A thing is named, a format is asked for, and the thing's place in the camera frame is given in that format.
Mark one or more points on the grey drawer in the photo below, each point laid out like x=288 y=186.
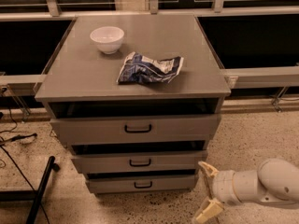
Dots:
x=138 y=162
x=142 y=182
x=124 y=130

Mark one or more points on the black metal stand leg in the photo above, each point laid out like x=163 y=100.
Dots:
x=34 y=195

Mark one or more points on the grey bottom drawer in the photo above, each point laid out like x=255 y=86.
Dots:
x=142 y=182

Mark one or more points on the white ceramic bowl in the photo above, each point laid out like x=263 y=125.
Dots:
x=107 y=39

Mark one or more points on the grey drawer cabinet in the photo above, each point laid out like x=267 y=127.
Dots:
x=82 y=82

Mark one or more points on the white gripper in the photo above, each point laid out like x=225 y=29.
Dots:
x=222 y=187

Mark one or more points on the metal rail bracket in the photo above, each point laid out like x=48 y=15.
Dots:
x=278 y=96

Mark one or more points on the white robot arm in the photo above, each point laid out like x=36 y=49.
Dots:
x=274 y=183

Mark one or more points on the metal window railing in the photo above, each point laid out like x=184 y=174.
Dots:
x=241 y=78

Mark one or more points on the grey top drawer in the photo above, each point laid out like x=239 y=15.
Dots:
x=124 y=130

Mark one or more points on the crumpled blue white bag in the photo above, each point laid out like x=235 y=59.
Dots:
x=140 y=69

